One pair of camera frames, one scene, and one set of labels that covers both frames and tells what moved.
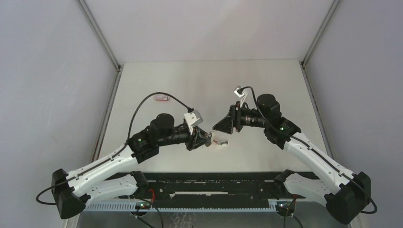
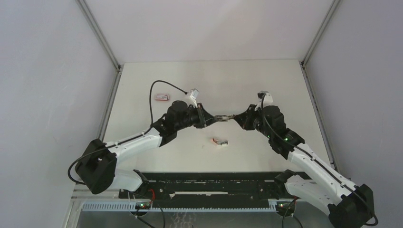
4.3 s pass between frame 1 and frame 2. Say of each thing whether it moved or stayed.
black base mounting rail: stayed
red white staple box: stayed
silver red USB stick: stayed
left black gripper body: moved
